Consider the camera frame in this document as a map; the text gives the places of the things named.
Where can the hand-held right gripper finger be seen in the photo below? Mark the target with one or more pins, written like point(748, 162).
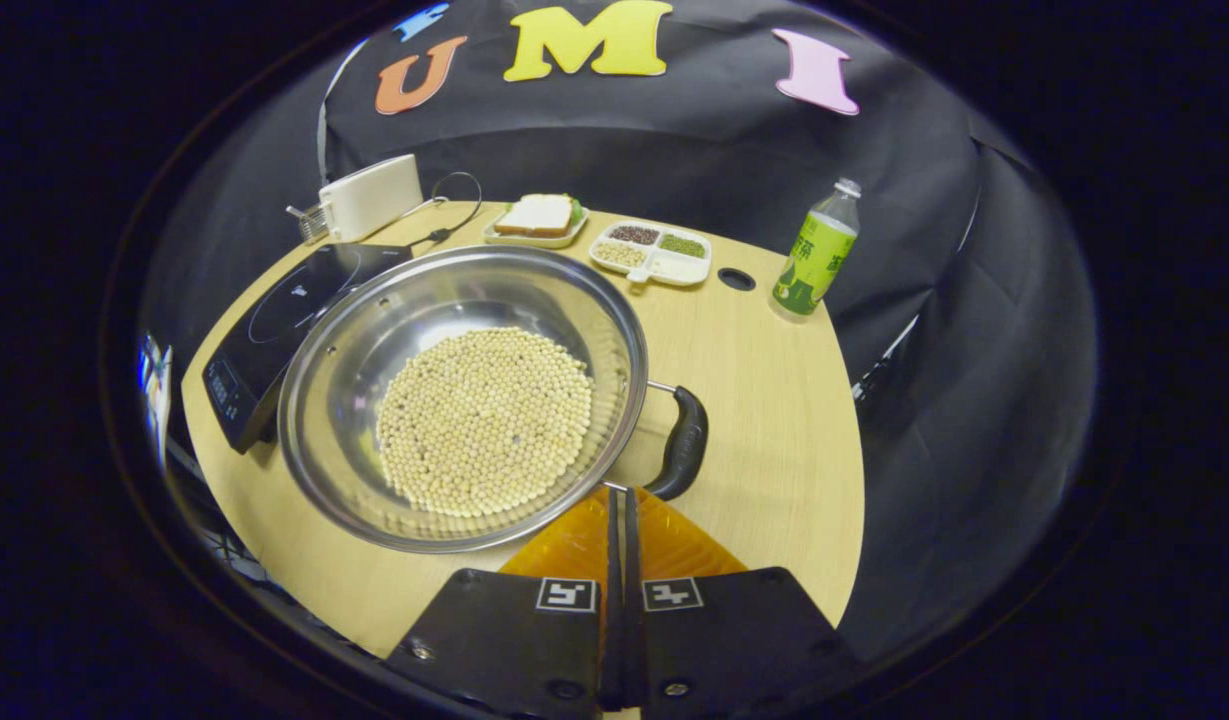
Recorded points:
point(632, 600)
point(614, 600)

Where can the pile of soybeans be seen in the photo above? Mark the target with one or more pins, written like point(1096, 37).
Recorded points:
point(484, 420)

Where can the stainless steel pot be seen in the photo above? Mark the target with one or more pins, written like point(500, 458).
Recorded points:
point(354, 350)

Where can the black induction cooktop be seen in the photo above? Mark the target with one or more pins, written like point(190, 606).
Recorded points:
point(264, 340)

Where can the white divided tray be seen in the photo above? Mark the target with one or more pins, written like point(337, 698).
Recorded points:
point(679, 268)

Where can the small pile of pale beans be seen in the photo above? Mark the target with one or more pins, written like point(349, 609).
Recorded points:
point(620, 254)

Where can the small pile of green beans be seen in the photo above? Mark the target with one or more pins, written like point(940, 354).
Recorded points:
point(682, 245)

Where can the small pile of red beans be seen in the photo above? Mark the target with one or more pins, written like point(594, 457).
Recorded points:
point(634, 235)

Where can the small white plate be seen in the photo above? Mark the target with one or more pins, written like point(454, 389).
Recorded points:
point(534, 242)

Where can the green label drink bottle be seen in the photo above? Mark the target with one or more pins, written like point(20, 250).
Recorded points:
point(814, 260)

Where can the white bread sandwich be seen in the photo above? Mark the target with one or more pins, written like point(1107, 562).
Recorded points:
point(536, 215)

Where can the white toaster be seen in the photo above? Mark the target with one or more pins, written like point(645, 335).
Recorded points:
point(369, 198)

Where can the small clear glass cup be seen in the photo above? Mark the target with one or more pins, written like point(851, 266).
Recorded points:
point(312, 222)

